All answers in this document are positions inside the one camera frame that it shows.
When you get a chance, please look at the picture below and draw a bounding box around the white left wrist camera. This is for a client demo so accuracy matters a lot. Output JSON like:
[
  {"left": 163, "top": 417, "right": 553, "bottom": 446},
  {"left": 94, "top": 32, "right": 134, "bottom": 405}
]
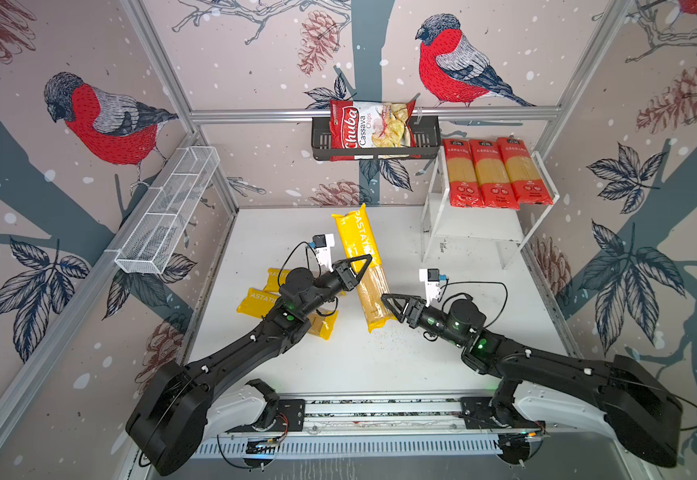
[{"left": 308, "top": 233, "right": 336, "bottom": 271}]

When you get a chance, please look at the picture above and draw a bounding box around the yellow pasta bag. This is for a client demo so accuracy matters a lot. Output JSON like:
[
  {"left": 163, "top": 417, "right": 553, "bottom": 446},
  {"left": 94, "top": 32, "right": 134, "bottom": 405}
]
[
  {"left": 332, "top": 204, "right": 394, "bottom": 332},
  {"left": 264, "top": 268, "right": 290, "bottom": 293},
  {"left": 236, "top": 288, "right": 338, "bottom": 340}
]

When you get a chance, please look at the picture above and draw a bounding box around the red spaghetti bag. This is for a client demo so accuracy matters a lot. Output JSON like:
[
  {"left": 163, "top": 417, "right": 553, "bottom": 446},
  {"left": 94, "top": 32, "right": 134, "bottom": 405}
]
[
  {"left": 498, "top": 137, "right": 553, "bottom": 205},
  {"left": 443, "top": 139, "right": 485, "bottom": 208},
  {"left": 469, "top": 139, "right": 520, "bottom": 210}
]

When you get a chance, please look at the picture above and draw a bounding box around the black wire wall basket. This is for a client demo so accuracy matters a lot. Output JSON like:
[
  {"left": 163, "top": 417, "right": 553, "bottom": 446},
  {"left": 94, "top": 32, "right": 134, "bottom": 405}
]
[{"left": 312, "top": 116, "right": 442, "bottom": 161}]

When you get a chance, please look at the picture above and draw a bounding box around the red cassava chips bag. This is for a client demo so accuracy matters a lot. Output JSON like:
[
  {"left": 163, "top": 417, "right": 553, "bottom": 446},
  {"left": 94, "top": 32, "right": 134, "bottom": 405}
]
[{"left": 330, "top": 100, "right": 417, "bottom": 150}]

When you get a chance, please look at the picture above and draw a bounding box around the white two-tier shelf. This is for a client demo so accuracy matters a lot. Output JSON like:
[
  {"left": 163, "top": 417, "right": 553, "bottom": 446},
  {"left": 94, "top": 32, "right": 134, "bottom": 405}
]
[{"left": 421, "top": 149, "right": 561, "bottom": 267}]

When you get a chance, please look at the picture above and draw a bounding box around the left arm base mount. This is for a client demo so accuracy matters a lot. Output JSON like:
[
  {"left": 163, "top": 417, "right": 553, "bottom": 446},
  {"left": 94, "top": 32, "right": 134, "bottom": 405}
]
[{"left": 216, "top": 379, "right": 306, "bottom": 433}]

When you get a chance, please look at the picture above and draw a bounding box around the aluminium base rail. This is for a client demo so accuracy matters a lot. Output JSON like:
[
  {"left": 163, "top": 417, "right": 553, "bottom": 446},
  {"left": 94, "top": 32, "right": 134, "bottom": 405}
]
[{"left": 137, "top": 389, "right": 632, "bottom": 439}]

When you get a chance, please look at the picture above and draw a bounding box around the white wire mesh basket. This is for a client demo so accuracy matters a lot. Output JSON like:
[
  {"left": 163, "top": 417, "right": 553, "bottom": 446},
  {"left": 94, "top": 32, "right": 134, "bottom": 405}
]
[{"left": 114, "top": 146, "right": 220, "bottom": 275}]

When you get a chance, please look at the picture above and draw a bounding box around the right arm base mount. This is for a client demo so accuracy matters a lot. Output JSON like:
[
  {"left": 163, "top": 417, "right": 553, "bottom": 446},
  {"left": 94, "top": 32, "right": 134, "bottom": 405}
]
[{"left": 460, "top": 379, "right": 546, "bottom": 430}]

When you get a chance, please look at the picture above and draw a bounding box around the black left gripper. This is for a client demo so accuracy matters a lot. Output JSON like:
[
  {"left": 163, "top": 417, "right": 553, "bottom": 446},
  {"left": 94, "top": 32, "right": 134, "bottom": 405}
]
[{"left": 298, "top": 253, "right": 370, "bottom": 318}]

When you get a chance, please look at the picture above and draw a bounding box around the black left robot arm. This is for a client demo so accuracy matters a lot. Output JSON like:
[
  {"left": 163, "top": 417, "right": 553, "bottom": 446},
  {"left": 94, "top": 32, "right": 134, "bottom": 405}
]
[{"left": 126, "top": 254, "right": 373, "bottom": 475}]

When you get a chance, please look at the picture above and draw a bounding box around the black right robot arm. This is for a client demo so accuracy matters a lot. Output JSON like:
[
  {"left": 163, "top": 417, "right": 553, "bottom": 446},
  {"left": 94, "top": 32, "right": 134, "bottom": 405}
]
[{"left": 382, "top": 293, "right": 683, "bottom": 468}]

